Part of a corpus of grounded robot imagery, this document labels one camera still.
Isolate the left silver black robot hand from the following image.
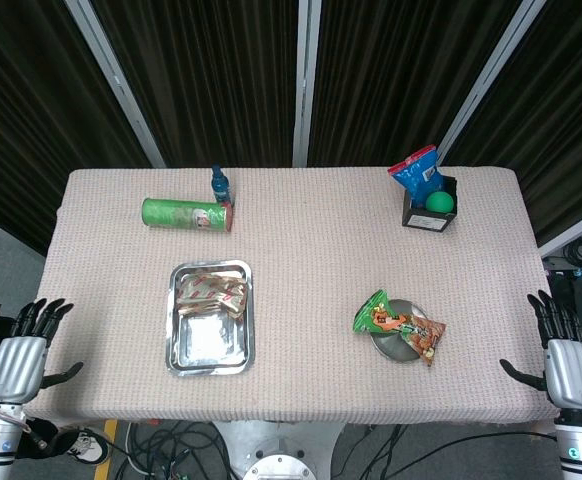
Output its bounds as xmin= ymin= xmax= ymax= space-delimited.
xmin=0 ymin=297 xmax=85 ymax=405

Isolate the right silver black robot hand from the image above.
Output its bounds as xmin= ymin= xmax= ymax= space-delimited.
xmin=499 ymin=289 xmax=582 ymax=412

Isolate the green orange snack bag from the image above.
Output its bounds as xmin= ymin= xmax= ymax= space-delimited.
xmin=353 ymin=288 xmax=447 ymax=368

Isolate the shiny gold snack wrapper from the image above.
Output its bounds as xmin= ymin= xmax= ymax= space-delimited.
xmin=176 ymin=267 xmax=250 ymax=322

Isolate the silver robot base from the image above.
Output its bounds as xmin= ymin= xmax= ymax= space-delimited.
xmin=210 ymin=419 xmax=348 ymax=480

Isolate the black white sneaker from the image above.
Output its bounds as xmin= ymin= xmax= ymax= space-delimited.
xmin=64 ymin=427 xmax=111 ymax=466

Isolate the round steel plate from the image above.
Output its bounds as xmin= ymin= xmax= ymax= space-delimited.
xmin=370 ymin=298 xmax=435 ymax=363

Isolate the rectangular steel tray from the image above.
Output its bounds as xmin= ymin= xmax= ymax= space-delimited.
xmin=165 ymin=258 xmax=256 ymax=377

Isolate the black cardboard box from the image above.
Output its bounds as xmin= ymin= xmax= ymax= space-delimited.
xmin=401 ymin=174 xmax=458 ymax=233

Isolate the green ball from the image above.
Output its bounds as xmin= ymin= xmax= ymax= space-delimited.
xmin=425 ymin=191 xmax=455 ymax=212

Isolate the green chips can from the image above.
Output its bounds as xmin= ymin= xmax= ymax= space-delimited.
xmin=141 ymin=197 xmax=235 ymax=233

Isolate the dark pleated curtain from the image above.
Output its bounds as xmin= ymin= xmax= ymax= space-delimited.
xmin=443 ymin=0 xmax=582 ymax=246
xmin=308 ymin=0 xmax=522 ymax=168
xmin=0 ymin=0 xmax=151 ymax=254
xmin=90 ymin=0 xmax=301 ymax=169

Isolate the blue red-topped snack bag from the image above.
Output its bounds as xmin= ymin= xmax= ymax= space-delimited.
xmin=387 ymin=144 xmax=446 ymax=207

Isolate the blue plastic bottle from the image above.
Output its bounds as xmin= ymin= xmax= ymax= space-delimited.
xmin=210 ymin=165 xmax=234 ymax=206

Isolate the pink woven tablecloth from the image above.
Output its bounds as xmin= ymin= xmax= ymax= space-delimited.
xmin=23 ymin=167 xmax=560 ymax=427

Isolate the black floor cable bundle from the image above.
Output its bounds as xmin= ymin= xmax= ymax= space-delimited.
xmin=113 ymin=420 xmax=237 ymax=480

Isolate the white divider post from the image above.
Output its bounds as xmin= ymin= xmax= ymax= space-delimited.
xmin=292 ymin=0 xmax=322 ymax=168
xmin=63 ymin=0 xmax=167 ymax=169
xmin=435 ymin=0 xmax=552 ymax=166

